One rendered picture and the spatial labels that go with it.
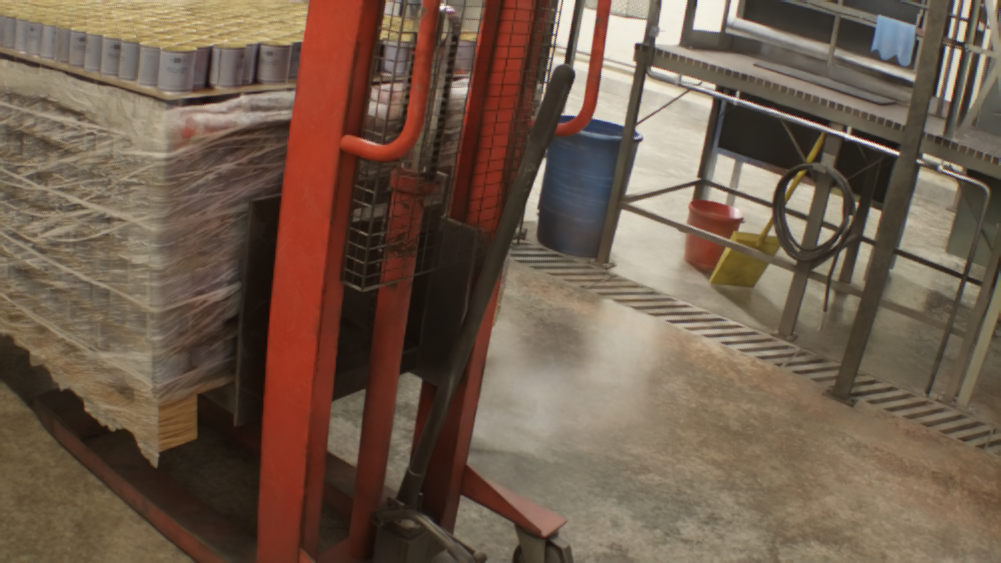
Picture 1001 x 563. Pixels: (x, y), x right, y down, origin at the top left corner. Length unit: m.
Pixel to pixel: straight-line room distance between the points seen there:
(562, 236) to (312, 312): 3.21
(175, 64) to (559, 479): 1.78
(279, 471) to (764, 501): 1.67
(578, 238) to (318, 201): 3.25
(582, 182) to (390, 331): 2.88
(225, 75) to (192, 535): 1.09
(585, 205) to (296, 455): 3.13
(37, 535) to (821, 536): 2.22
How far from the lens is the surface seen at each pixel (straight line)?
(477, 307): 1.86
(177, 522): 2.37
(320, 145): 1.69
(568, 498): 2.87
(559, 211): 4.86
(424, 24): 1.53
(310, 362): 1.80
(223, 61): 1.80
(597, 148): 4.74
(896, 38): 4.19
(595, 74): 1.98
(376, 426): 2.10
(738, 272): 4.93
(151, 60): 1.78
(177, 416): 1.92
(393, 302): 1.98
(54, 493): 2.63
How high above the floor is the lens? 1.50
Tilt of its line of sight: 19 degrees down
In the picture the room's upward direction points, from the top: 10 degrees clockwise
